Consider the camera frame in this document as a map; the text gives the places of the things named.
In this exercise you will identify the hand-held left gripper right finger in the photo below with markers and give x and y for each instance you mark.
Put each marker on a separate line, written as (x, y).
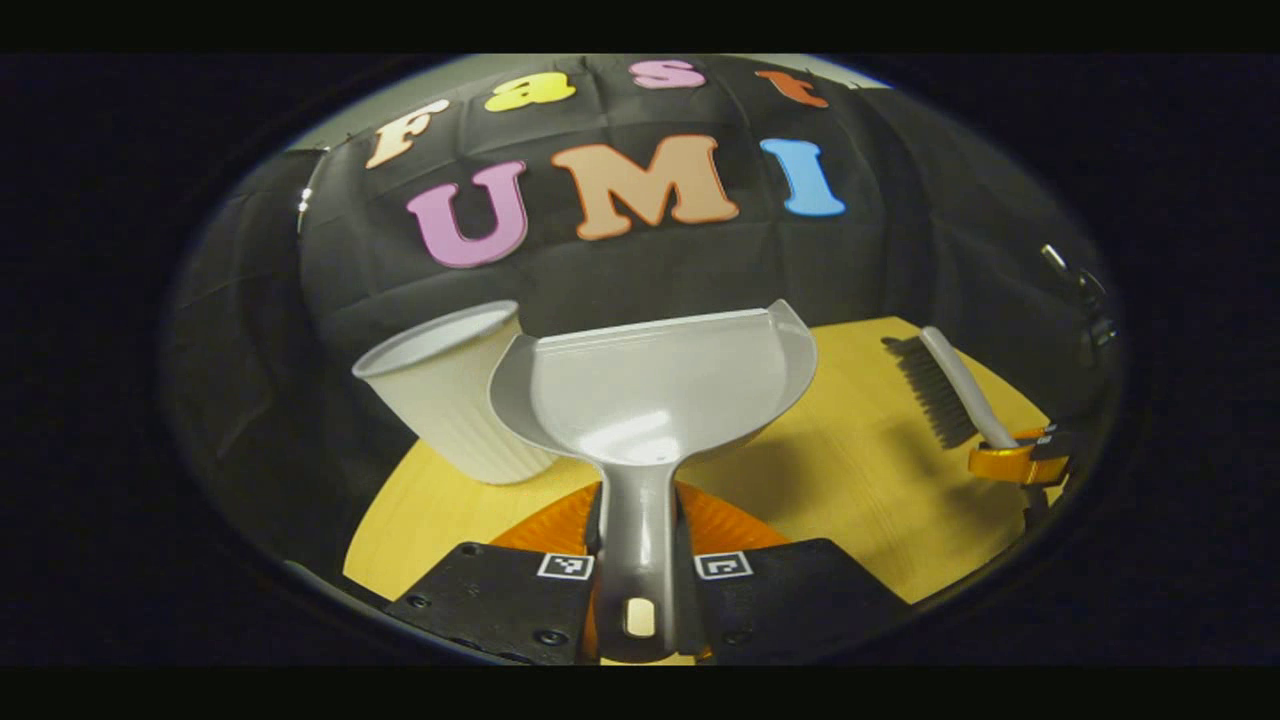
(800, 595)

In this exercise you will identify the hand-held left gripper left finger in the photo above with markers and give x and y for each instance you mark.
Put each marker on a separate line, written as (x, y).
(500, 600)

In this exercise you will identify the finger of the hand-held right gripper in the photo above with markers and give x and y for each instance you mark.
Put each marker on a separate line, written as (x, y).
(1010, 463)

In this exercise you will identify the small grey broom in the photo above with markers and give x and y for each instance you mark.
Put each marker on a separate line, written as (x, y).
(965, 385)

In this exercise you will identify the white ribbed garbage bin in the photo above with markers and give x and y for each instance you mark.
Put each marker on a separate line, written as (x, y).
(440, 400)

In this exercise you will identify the grey plastic dustpan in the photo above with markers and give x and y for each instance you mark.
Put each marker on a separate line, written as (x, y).
(650, 400)

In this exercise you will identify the metal backdrop stand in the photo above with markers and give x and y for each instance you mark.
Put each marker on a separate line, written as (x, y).
(1090, 295)

